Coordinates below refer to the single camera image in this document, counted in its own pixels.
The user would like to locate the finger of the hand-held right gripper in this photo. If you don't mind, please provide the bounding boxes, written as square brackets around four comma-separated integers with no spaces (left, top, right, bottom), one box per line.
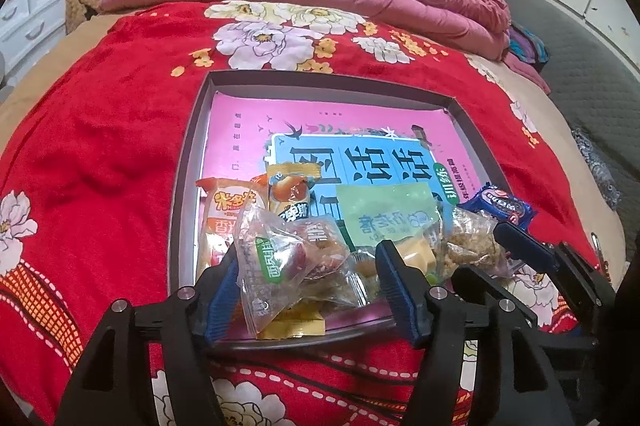
[492,222,560,275]
[451,266,540,333]

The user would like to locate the colourful folded clothes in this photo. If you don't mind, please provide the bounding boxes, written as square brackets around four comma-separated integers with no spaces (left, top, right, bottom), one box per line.
[507,26,552,77]

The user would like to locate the yellow cartoon snack packet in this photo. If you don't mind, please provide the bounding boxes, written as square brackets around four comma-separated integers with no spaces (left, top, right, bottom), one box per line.
[266,162,322,233]

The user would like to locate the brown fuzzy blanket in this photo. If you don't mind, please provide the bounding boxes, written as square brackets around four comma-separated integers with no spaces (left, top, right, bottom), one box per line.
[64,0,109,34]

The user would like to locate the grey quilted headboard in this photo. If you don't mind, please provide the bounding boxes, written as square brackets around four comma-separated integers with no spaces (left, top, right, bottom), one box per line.
[492,0,640,227]

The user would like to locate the crumpled pink quilt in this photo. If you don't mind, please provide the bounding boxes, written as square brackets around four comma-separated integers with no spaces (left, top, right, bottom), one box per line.
[320,0,551,94]

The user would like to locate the clear packet of floss cake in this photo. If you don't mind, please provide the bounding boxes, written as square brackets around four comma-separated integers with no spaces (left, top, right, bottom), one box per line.
[442,207,514,280]

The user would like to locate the red floral blanket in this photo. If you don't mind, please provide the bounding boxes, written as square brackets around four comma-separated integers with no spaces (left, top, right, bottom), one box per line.
[0,0,622,426]

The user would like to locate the clear packet of dates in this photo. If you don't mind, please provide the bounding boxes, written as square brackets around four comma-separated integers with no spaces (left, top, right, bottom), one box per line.
[233,206,352,340]

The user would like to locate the grey patterned cloth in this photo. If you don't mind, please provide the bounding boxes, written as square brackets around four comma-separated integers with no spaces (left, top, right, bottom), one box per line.
[570,127,622,207]

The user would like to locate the pink and blue book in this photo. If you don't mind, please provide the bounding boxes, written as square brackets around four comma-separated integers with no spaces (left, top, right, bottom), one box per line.
[200,90,482,323]

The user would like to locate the blue cookie packet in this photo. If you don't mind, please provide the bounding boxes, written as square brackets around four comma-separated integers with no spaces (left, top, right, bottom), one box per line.
[459,185,537,227]

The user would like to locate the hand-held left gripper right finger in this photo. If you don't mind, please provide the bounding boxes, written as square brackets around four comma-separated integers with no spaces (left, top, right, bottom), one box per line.
[375,239,571,426]

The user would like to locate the light green snack packet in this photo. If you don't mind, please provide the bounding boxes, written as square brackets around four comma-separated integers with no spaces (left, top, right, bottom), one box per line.
[335,182,444,279]

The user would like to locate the clear packet of beige cake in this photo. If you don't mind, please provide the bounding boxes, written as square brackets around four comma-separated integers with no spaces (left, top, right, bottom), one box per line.
[320,251,373,307]

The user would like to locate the grey shallow cardboard box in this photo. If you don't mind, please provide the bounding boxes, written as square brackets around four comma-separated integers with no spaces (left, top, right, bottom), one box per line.
[169,70,507,353]

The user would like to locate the pale flowered wall panel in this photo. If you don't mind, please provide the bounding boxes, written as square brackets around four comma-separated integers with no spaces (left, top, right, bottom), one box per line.
[582,0,640,52]

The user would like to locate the white drawer cabinet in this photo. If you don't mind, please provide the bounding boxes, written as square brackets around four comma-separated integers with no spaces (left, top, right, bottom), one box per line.
[0,0,67,72]

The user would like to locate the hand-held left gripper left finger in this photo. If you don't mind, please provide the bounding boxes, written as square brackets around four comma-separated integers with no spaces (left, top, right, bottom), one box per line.
[55,246,242,426]

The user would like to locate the orange rice cracker packet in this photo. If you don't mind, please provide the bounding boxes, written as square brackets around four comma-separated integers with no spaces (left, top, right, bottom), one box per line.
[194,176,269,277]

